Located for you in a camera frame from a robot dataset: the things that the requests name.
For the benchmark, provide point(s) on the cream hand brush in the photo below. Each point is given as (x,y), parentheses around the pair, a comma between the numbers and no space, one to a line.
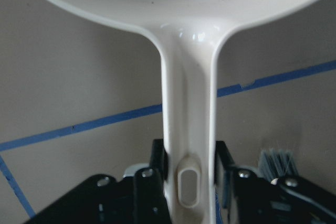
(276,163)

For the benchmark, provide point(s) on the cream plastic dustpan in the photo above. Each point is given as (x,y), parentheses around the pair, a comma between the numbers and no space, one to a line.
(189,35)

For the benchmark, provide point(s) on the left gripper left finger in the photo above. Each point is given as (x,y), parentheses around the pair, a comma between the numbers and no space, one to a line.
(150,205)

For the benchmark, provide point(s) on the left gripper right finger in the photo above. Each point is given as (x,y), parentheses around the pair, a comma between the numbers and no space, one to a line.
(237,189)

